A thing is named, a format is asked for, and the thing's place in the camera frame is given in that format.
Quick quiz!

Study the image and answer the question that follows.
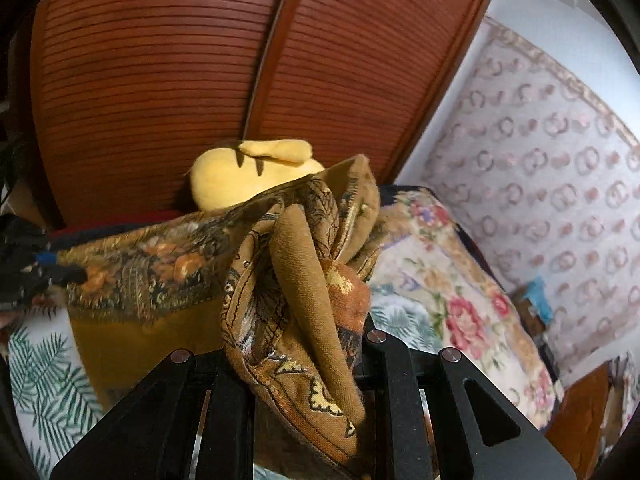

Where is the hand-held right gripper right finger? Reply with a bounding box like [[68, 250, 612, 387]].
[[352, 329, 576, 480]]

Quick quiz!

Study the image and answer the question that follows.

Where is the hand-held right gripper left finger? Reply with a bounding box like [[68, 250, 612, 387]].
[[50, 349, 256, 480]]

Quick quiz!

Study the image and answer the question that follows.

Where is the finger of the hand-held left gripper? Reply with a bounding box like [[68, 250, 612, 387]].
[[30, 250, 88, 288]]

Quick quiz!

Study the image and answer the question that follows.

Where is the brown patterned shirt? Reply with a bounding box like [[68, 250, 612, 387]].
[[55, 154, 381, 480]]

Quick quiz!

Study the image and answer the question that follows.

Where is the floral blanket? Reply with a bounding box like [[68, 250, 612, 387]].
[[367, 187, 563, 431]]

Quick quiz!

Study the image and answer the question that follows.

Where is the white leaf-print sheet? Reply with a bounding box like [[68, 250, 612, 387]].
[[7, 290, 443, 480]]

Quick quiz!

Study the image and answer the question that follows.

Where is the blue cloth in box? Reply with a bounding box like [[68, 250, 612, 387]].
[[515, 275, 556, 341]]

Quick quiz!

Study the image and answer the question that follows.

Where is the yellow plush toy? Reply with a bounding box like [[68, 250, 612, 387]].
[[191, 138, 326, 211]]

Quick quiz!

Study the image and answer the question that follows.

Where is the louvred wooden wardrobe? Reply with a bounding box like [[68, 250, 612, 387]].
[[10, 0, 503, 231]]

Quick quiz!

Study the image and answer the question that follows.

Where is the ring-patterned wall cloth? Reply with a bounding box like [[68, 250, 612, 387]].
[[417, 17, 640, 376]]

